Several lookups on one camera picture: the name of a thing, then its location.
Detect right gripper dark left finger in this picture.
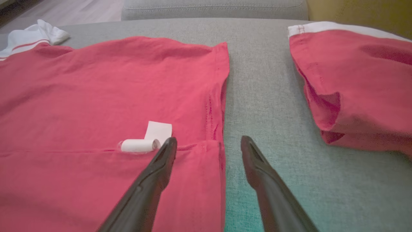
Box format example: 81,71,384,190
98,137,178,232

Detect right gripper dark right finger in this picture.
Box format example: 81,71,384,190
240,135,319,232

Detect red shirt with white collar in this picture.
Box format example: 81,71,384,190
0,19,230,232

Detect red shorts with white trim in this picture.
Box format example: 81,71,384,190
287,21,412,158

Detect grey fabric sofa seat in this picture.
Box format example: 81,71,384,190
0,18,412,232

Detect grey sofa cushion block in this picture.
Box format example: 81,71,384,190
121,0,309,21

